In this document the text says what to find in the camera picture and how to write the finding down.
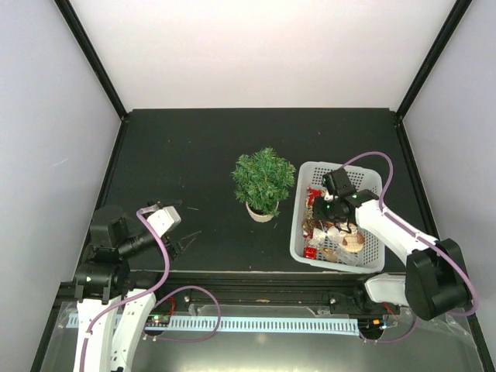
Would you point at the black frame post left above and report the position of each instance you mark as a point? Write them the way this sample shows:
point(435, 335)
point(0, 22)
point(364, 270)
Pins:
point(77, 29)

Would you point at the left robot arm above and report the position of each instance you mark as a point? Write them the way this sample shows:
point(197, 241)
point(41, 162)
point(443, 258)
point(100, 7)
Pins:
point(113, 303)

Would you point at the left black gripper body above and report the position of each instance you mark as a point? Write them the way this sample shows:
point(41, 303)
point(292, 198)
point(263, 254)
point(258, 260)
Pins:
point(171, 249)

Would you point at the red gift box ornament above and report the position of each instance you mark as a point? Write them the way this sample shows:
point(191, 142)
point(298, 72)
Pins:
point(310, 253)

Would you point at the small green christmas tree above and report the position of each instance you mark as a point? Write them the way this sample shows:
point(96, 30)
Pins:
point(262, 180)

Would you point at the red star ornament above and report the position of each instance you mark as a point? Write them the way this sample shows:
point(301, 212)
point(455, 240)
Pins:
point(312, 194)

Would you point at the silver bow ornament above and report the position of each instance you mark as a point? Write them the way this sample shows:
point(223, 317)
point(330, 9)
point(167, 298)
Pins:
point(319, 237)

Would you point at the white plastic basket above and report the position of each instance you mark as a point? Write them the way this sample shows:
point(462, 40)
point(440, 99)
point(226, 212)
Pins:
point(369, 260)

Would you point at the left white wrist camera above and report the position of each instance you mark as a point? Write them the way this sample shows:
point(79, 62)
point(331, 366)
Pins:
point(164, 220)

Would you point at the brown wooden ornament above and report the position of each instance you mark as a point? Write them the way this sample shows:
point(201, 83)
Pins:
point(329, 255)

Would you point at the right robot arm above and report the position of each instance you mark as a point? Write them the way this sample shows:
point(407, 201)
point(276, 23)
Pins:
point(435, 281)

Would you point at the white slotted cable duct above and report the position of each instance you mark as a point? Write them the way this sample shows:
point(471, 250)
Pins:
point(182, 323)

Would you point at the pine cone ornament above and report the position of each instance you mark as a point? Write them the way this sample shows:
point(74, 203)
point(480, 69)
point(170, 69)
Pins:
point(309, 225)

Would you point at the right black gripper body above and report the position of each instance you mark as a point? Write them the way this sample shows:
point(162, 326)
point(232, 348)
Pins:
point(328, 213)

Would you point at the snowman figurine ornament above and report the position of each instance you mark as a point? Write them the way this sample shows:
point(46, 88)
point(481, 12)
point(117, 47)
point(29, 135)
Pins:
point(353, 242)

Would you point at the black frame post right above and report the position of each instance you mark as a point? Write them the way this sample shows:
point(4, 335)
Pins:
point(456, 14)

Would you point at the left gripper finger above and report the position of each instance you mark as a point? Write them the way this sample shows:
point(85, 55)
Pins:
point(184, 242)
point(164, 202)

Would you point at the black frame post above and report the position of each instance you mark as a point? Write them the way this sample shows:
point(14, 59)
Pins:
point(456, 14)
point(77, 29)

